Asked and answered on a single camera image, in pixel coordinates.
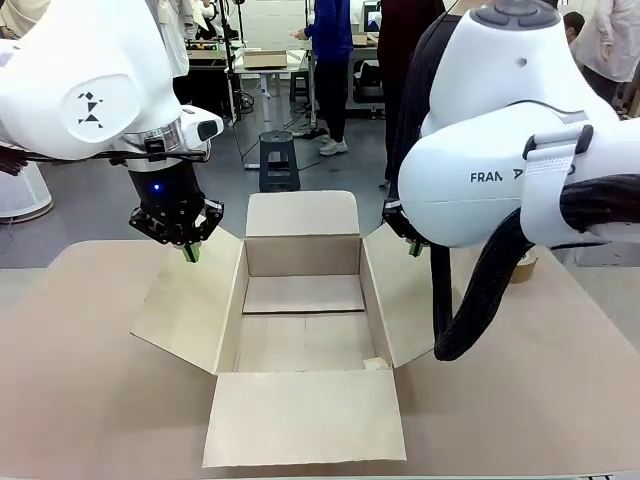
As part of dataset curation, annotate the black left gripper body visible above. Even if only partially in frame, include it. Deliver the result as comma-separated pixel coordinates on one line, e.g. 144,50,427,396
127,159,207,247

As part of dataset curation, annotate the brown cardboard box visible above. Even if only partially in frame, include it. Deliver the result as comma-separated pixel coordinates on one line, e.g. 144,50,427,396
129,190,436,470

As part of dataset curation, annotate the black step stool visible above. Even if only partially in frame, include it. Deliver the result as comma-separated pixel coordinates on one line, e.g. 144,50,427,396
258,129,302,193

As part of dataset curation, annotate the brown packing tape roll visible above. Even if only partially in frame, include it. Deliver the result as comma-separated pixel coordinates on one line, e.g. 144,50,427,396
509,253,540,285

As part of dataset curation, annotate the white mesh cylinder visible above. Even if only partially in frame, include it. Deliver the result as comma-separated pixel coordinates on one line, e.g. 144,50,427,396
0,159,54,222

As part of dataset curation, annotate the white background desk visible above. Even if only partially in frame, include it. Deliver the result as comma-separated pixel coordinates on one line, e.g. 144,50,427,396
225,47,314,172

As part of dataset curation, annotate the small grey stool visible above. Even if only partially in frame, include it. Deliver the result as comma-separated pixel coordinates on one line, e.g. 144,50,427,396
288,73,312,103

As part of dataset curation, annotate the figure in white shirt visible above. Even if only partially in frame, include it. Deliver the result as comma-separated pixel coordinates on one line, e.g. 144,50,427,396
160,0,192,80

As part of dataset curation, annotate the flat cardboard tray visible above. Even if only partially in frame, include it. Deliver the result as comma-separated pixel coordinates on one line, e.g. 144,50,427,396
241,48,290,70

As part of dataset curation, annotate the person in blue top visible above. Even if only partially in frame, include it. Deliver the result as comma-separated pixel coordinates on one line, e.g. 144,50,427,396
291,0,357,157

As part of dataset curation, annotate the dark maroon garment figure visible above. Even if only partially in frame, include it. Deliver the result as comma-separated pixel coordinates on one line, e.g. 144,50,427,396
377,0,447,187

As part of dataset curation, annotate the background computer monitor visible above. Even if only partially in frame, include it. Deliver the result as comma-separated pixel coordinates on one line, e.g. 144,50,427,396
363,1,384,32

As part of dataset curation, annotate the figure in beige top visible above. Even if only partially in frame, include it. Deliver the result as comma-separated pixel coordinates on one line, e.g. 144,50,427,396
0,0,52,39

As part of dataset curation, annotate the seated person in grey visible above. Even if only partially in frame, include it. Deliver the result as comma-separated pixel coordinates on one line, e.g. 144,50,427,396
561,11,587,53

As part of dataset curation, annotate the person in pale shirt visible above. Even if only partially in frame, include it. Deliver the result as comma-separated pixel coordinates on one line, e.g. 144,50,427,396
569,0,640,109

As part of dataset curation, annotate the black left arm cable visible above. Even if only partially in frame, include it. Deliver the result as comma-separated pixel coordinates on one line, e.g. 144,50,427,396
0,141,211,177

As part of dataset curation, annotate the white velcro strap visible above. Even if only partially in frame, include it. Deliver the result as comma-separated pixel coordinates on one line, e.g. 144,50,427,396
521,123,596,237

